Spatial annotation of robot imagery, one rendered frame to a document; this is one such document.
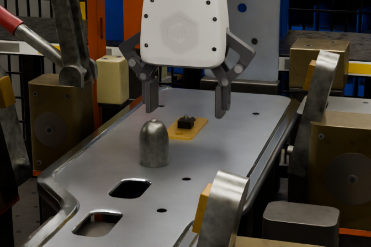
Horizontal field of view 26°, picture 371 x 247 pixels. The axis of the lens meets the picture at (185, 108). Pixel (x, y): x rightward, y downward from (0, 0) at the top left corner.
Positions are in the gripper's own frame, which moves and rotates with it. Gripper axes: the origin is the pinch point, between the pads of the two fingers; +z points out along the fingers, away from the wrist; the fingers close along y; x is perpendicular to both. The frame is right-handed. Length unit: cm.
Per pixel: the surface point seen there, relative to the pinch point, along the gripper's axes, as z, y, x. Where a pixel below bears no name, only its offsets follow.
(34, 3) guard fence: 18, -110, 181
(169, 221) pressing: 3.2, 6.2, -27.1
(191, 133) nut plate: 2.9, 1.4, -2.3
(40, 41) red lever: -7.0, -18.8, -0.6
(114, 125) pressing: 3.0, -8.8, -1.7
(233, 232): -3.1, 15.1, -41.0
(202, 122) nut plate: 2.9, 1.5, 2.4
